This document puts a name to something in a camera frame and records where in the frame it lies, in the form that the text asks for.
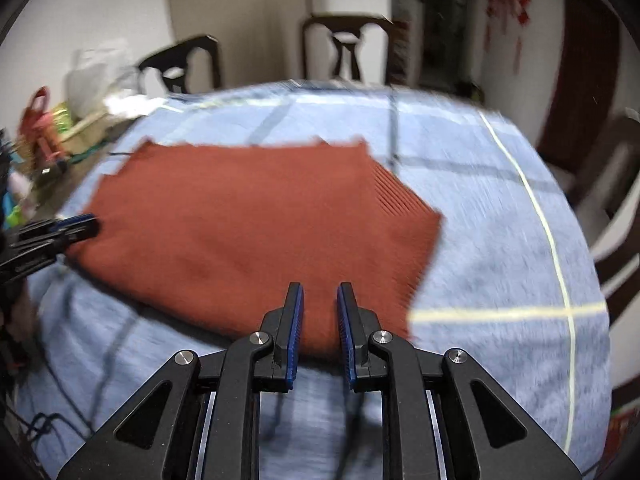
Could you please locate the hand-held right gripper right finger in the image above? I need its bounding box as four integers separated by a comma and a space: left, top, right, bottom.
336, 281, 583, 480

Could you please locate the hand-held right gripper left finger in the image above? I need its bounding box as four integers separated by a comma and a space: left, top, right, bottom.
57, 281, 305, 480

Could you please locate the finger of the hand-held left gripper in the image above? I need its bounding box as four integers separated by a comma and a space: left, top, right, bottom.
17, 214, 99, 243
0, 232, 101, 283

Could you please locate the rust red knitted sweater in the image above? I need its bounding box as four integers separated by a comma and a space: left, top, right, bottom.
65, 136, 445, 358

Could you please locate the cream plastic basket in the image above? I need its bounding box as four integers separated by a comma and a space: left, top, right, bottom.
62, 110, 116, 153

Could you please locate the white plastic bag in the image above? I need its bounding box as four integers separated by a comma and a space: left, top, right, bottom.
67, 47, 141, 121

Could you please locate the blue checked tablecloth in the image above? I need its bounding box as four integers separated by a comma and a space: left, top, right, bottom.
15, 80, 613, 480

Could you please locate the dark wooden dining chair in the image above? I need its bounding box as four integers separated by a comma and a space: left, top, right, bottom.
137, 35, 223, 95
540, 107, 640, 396
300, 14, 408, 86

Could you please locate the dark glass doorway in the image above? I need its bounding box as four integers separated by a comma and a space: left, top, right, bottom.
415, 0, 482, 93

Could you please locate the brown wooden door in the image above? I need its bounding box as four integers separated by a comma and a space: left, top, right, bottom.
537, 0, 621, 171

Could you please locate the black cable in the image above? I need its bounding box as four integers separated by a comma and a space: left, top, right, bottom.
20, 355, 103, 443

